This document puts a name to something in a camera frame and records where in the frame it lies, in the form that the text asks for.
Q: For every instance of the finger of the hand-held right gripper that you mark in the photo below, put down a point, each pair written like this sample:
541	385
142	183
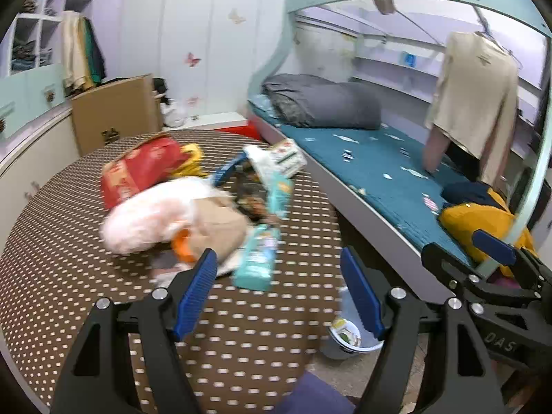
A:
494	246
448	267

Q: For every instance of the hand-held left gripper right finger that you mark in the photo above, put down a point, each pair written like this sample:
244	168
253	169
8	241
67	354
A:
362	293

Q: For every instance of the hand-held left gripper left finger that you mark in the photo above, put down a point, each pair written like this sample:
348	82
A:
194	297

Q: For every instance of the pile of discarded wrappers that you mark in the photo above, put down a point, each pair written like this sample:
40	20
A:
347	334

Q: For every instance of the orange wrapper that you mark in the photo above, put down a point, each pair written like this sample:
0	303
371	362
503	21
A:
181	246

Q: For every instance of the light blue plastic bin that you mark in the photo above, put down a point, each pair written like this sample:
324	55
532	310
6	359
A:
336	349

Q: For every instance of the large teal tissue packet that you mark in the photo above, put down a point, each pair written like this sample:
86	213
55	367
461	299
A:
256	258

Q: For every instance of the brown paper bag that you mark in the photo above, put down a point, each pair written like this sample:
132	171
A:
220	224

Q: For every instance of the pink plastic bag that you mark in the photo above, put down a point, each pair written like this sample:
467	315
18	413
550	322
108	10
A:
146	215

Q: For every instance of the dark snack packet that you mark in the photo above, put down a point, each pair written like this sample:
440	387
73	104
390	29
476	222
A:
252	198

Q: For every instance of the small teal packet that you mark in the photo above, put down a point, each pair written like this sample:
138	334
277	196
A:
280	194

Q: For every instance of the yellow packet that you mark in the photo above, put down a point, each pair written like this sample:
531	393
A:
193	161

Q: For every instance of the red printed bag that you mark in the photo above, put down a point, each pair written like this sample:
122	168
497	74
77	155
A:
138	168

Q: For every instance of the yellow jacket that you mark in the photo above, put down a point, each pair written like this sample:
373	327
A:
470	220

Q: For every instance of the navy garment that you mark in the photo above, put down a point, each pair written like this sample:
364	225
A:
468	193

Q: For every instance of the black hanging garment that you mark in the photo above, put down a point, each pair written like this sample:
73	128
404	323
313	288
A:
465	161

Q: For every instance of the person's purple trousers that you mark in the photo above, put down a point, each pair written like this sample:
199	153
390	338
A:
315	394

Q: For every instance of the pale pink hanging garment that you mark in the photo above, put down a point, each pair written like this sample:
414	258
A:
433	151

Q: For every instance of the teal quilted bed cover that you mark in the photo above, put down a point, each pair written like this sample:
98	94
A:
371	168

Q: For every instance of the brown polka dot tablecloth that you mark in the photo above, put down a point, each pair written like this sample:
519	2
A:
86	233

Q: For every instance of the cream hanging sweater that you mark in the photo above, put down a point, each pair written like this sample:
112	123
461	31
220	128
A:
474	95

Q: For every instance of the white box with green label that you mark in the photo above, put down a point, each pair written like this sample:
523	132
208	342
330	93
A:
280	157

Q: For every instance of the red bench with white top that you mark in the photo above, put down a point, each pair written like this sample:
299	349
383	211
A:
215	120

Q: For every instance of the white plastic bag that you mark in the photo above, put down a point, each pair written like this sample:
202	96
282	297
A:
174	113

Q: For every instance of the grey folded duvet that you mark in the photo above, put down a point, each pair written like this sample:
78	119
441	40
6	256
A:
327	101

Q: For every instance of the brown cardboard box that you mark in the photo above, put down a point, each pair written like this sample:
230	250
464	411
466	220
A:
116	112

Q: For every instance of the metal clothes hanger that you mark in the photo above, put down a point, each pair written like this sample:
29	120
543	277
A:
500	45

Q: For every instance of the light blue plaid pillow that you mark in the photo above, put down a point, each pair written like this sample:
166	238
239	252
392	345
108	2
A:
261	105

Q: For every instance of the white low cabinet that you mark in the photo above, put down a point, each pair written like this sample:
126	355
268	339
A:
30	159

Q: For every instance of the small black bag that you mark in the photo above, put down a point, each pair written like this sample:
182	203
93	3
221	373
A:
158	86

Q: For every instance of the pink butterfly sticker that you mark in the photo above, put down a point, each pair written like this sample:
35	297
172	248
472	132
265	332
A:
192	59

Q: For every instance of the dark navy hanging jacket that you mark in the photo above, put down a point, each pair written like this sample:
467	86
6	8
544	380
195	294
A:
101	62

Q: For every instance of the mint drawer cabinet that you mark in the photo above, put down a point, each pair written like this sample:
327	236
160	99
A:
26	95

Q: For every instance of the brown hanging cap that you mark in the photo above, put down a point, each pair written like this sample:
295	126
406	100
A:
384	5

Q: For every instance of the green hanging garment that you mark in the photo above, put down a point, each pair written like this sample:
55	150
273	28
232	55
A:
91	51

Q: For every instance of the cream hanging jacket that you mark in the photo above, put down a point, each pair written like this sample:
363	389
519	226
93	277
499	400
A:
73	51

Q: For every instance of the pale butterfly sticker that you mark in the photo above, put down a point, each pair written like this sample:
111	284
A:
236	16

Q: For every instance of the white wardrobe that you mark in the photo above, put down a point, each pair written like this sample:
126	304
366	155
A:
181	8

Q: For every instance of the folded clothes in cubby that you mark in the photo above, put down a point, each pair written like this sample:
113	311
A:
30	54

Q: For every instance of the white cubby shelf unit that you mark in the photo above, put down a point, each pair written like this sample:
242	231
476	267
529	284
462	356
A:
51	4

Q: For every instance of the pile of olive clothes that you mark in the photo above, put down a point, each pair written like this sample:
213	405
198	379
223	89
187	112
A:
31	5

